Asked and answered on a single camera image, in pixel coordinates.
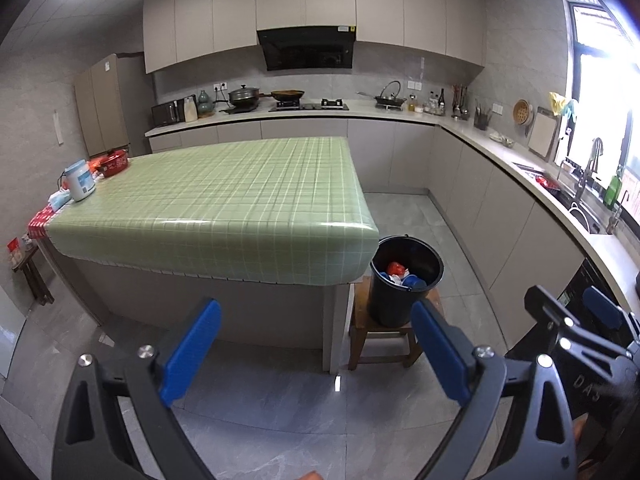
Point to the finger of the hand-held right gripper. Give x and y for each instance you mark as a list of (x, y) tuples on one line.
[(605, 305), (555, 317)]

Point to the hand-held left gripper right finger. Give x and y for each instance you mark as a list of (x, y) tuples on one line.
[(440, 352)]

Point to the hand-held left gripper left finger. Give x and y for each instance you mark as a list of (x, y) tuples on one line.
[(192, 352)]

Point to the black bucket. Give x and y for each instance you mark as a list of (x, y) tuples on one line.
[(400, 305)]

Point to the blue round tub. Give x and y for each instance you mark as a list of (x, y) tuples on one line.
[(415, 283)]

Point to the red plastic bag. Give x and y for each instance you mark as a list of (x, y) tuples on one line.
[(396, 268)]

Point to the beige island table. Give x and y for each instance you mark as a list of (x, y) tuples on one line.
[(225, 310)]

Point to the metal kitchen sink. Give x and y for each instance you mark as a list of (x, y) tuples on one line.
[(582, 217)]

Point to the small metal faucet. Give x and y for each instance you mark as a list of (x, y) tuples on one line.
[(617, 212)]

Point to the green bottle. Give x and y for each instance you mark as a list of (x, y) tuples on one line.
[(613, 190)]

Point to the red item by sink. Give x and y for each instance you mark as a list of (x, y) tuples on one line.
[(546, 182)]

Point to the metal kitchen faucet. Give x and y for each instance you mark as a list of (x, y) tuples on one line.
[(590, 165)]

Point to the grey kitchen counter cabinets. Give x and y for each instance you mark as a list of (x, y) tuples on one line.
[(475, 185)]

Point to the green checked tablecloth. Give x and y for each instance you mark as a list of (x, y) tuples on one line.
[(225, 200)]

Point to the small dark wooden stool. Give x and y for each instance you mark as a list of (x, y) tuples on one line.
[(32, 275)]

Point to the white cutting board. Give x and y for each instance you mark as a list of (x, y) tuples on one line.
[(542, 135)]

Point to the white dish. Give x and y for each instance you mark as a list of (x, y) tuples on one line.
[(501, 139)]

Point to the red checked cloth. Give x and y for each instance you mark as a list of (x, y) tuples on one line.
[(40, 222)]

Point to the light blue tissue pack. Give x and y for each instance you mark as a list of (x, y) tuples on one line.
[(60, 201)]

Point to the white blue round canister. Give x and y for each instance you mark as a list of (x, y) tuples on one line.
[(80, 182)]

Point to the red packet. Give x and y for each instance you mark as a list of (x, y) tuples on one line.
[(15, 251)]

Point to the yellow hanging cloth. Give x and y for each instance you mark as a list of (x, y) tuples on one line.
[(562, 104)]

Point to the red patterned pot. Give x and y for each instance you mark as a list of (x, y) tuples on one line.
[(112, 162)]

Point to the round bamboo strainer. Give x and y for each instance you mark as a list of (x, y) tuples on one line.
[(523, 112)]

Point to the black chopstick holder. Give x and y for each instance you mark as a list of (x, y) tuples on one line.
[(483, 120)]

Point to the kitchen window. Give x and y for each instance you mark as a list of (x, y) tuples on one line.
[(610, 85)]

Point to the metal utensil holder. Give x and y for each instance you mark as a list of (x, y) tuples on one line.
[(461, 107)]

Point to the black microwave oven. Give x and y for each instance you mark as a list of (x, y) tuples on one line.
[(165, 114)]

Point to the white plastic jug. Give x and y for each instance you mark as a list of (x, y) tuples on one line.
[(190, 110)]

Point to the row of condiment bottles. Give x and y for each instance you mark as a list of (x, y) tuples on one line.
[(427, 105)]

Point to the black induction cooker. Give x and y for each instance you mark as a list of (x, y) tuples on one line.
[(240, 109)]

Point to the green ceramic jar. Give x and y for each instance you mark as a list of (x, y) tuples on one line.
[(205, 103)]

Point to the pan with glass lid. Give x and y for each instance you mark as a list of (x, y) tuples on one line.
[(390, 99)]

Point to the beige refrigerator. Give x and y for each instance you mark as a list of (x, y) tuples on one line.
[(110, 105)]

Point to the black lidded wok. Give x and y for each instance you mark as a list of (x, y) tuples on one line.
[(245, 96)]

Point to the black gas stove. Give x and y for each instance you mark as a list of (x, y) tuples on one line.
[(310, 106)]

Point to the black frying pan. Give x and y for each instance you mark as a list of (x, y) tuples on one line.
[(287, 94)]

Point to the black range hood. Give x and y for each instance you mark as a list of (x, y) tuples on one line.
[(307, 47)]

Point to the beige upper cabinets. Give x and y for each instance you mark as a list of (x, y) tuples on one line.
[(225, 15)]

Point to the white wall strip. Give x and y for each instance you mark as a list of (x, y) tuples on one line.
[(58, 127)]

